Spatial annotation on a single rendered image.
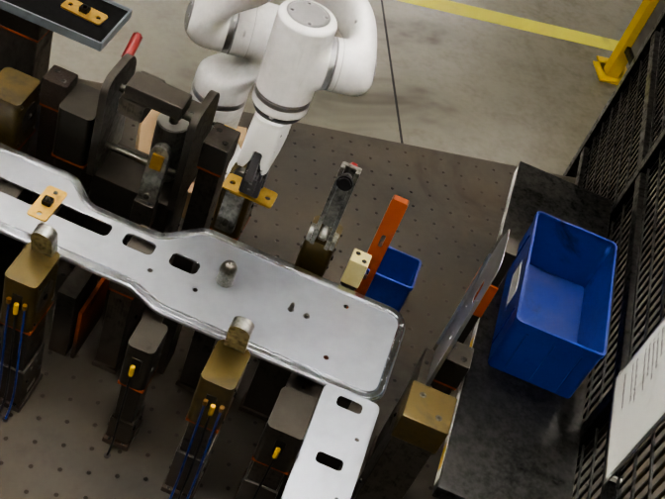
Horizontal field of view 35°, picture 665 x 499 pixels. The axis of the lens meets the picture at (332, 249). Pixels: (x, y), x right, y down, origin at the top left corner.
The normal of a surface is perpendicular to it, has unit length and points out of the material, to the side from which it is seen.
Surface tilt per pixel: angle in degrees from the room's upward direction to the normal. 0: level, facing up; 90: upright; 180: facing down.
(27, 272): 0
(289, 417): 0
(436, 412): 0
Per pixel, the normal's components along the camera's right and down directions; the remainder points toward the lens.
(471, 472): 0.29, -0.67
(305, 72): 0.18, 0.75
